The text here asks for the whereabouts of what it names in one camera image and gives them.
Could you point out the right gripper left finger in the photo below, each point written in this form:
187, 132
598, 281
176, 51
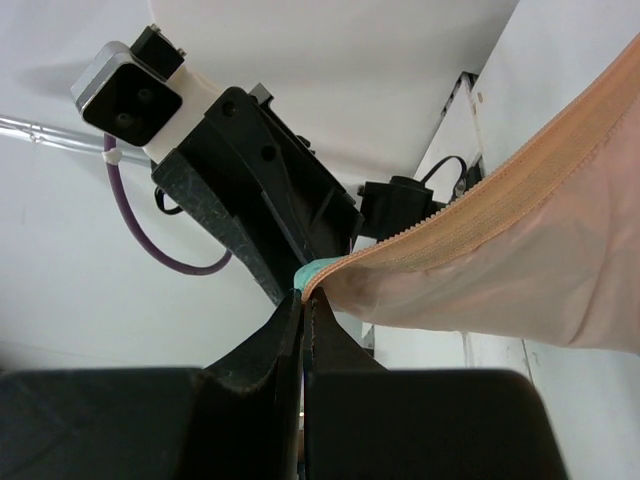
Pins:
242, 416

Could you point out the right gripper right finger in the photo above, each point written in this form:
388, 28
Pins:
339, 377

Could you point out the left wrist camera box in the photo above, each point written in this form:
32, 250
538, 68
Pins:
143, 95

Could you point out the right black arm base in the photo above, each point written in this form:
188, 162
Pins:
391, 208

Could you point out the orange and teal jacket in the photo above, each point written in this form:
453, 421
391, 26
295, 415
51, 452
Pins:
545, 248

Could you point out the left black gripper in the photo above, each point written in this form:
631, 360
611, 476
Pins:
259, 189

